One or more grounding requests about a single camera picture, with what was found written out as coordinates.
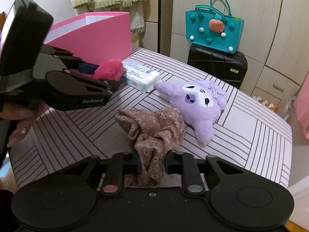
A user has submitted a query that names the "pink fluffy heart plush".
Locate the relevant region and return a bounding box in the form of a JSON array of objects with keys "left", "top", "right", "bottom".
[{"left": 91, "top": 59, "right": 125, "bottom": 81}]

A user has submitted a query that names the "floral pink cloth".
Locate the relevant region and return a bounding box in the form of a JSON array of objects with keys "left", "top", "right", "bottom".
[{"left": 114, "top": 107, "right": 187, "bottom": 185}]

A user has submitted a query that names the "person's left hand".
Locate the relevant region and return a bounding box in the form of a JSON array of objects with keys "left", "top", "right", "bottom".
[{"left": 1, "top": 102, "right": 45, "bottom": 148}]

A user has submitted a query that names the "white tissue pack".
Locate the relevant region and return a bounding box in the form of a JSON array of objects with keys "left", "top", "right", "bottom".
[{"left": 121, "top": 60, "right": 162, "bottom": 93}]

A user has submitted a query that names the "pink cardboard box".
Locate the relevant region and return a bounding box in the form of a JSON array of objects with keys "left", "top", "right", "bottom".
[{"left": 44, "top": 12, "right": 132, "bottom": 65}]

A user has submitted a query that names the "purple plush toy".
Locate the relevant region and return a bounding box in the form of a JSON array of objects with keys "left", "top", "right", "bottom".
[{"left": 154, "top": 80, "right": 228, "bottom": 147}]

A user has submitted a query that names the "striped tablecloth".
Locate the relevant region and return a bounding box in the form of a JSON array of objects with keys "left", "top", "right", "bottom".
[{"left": 9, "top": 48, "right": 292, "bottom": 187}]

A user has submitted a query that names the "black suitcase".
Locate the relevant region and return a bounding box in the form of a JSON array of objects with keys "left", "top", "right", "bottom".
[{"left": 187, "top": 44, "right": 248, "bottom": 89}]

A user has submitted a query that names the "teal felt tote bag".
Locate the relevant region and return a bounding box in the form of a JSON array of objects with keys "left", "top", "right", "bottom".
[{"left": 185, "top": 0, "right": 244, "bottom": 54}]

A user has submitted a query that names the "yellow snack box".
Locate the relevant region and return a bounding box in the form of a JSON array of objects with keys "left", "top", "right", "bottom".
[{"left": 252, "top": 96, "right": 278, "bottom": 112}]

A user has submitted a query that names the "pink paper bag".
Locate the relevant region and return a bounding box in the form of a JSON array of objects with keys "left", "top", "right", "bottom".
[{"left": 294, "top": 74, "right": 309, "bottom": 139}]

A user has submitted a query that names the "white wardrobe cabinet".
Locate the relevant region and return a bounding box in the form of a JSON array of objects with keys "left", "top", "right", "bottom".
[{"left": 141, "top": 0, "right": 308, "bottom": 105}]

